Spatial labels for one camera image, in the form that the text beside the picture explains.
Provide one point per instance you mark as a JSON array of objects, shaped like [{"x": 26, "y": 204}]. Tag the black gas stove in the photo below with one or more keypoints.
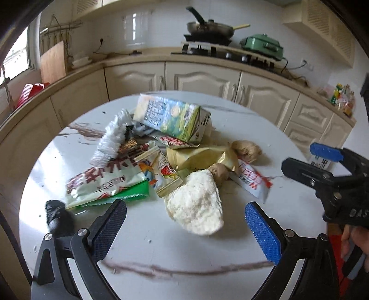
[{"x": 201, "y": 52}]

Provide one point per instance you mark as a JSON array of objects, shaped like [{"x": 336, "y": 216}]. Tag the brown striped wrapper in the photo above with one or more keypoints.
[{"x": 128, "y": 145}]

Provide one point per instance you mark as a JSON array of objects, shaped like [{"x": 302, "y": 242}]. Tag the red chair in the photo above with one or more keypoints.
[{"x": 335, "y": 253}]

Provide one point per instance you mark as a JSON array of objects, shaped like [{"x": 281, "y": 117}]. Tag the cream kitchen cabinets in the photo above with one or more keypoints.
[
  {"x": 323, "y": 26},
  {"x": 201, "y": 80}
]

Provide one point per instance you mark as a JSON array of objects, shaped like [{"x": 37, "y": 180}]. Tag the colourful candy wrapper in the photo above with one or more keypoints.
[{"x": 157, "y": 168}]

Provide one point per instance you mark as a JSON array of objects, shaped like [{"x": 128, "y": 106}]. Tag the ginger piece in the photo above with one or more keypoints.
[
  {"x": 219, "y": 171},
  {"x": 248, "y": 151}
]

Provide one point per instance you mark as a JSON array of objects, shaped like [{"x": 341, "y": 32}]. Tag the white and red sachet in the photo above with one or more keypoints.
[{"x": 250, "y": 178}]

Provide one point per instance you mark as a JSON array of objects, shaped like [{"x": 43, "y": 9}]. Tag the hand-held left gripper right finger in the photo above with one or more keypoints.
[{"x": 262, "y": 233}]

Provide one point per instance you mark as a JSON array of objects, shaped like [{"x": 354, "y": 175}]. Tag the stack of white bowls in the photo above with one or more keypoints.
[{"x": 82, "y": 62}]

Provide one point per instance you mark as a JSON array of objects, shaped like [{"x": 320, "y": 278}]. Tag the white and red snack bag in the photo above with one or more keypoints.
[{"x": 106, "y": 178}]

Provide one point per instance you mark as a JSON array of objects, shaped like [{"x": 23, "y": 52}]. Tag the cream lower kitchen cabinets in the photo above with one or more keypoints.
[{"x": 201, "y": 80}]

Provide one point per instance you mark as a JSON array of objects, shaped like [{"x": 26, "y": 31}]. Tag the black wok with lid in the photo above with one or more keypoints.
[{"x": 210, "y": 28}]

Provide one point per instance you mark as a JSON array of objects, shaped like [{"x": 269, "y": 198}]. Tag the black bag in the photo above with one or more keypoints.
[{"x": 59, "y": 216}]

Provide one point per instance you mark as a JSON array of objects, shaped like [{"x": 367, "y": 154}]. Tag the red and black snack wrapper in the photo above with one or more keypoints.
[{"x": 173, "y": 142}]

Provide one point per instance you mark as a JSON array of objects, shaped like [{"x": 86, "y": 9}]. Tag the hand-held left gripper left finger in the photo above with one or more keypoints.
[{"x": 108, "y": 228}]

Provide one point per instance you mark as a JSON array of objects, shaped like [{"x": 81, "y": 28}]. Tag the green electric cooker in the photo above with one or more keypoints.
[{"x": 262, "y": 44}]

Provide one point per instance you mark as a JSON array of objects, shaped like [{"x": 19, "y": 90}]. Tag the green and white milk carton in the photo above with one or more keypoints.
[{"x": 170, "y": 115}]

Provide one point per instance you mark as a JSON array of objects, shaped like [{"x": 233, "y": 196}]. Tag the cream upper kitchen cabinets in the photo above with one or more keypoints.
[{"x": 323, "y": 26}]

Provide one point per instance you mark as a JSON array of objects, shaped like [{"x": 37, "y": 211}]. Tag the wall utensil rack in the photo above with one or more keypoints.
[{"x": 57, "y": 31}]

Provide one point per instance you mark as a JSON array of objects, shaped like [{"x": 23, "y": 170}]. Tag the window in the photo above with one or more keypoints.
[{"x": 17, "y": 54}]

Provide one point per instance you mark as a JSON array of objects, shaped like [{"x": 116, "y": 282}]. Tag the silver wrapper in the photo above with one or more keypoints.
[{"x": 141, "y": 129}]

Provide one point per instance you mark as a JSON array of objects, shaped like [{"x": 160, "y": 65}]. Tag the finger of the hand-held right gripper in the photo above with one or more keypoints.
[
  {"x": 301, "y": 170},
  {"x": 325, "y": 152}
]

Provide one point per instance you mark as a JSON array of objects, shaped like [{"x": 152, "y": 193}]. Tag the green packet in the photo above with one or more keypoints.
[{"x": 132, "y": 193}]

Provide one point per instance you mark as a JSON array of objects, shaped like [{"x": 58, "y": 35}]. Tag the gold foil packet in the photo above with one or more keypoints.
[{"x": 196, "y": 157}]

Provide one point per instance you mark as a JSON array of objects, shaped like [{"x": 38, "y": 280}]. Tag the white cloth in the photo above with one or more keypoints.
[{"x": 111, "y": 138}]

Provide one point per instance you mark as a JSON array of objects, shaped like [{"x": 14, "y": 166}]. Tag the person's right hand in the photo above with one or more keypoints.
[{"x": 360, "y": 238}]

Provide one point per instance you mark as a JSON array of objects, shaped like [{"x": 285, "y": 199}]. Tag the wooden cutting board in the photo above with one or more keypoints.
[{"x": 53, "y": 63}]

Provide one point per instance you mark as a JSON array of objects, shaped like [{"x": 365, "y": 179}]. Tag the red dish rack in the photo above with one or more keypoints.
[{"x": 28, "y": 92}]

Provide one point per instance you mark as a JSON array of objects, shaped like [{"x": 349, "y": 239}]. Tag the cluster of condiment bottles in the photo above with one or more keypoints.
[{"x": 343, "y": 99}]

